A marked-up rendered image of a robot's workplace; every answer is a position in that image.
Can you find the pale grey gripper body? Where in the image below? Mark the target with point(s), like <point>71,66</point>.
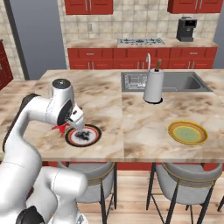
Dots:
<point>78,122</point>

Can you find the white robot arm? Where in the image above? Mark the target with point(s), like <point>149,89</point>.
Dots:
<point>20,163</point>

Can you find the dark garlic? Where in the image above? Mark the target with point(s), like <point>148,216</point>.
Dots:
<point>83,135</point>

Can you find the red fish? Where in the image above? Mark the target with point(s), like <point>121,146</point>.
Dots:
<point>60,128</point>

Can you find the black rimmed white plate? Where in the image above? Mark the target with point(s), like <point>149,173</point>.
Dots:
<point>94,135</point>

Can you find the grey stool with black legs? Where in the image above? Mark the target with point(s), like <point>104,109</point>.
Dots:
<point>221,204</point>
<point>186,183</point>
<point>99,180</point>

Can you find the red island base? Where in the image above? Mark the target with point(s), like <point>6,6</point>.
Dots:
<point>134,166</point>

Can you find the red base cupboards run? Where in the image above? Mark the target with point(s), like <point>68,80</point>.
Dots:
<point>122,57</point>

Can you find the white paper towel holder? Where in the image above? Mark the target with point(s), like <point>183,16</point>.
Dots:
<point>153,86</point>

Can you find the red side cabinet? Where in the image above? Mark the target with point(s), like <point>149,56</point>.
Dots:
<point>4,67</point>

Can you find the tall grey appliance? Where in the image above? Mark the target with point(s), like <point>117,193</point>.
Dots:
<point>40,38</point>
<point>219,43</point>

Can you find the curved steel tap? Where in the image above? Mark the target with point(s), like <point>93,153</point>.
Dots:
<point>148,58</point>

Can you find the steel hob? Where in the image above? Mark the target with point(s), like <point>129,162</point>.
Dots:
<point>141,41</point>

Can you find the steel sink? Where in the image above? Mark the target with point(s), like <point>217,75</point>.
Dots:
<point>180,81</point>

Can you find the yellow green plate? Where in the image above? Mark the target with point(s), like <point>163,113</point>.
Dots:
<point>188,133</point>

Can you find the black coffee machine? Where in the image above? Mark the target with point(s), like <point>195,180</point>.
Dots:
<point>186,29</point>

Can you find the white wall socket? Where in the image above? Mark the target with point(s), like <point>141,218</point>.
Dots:
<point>89,27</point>

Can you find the red wall cupboards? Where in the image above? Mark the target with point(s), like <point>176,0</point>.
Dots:
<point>195,5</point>
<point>87,6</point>

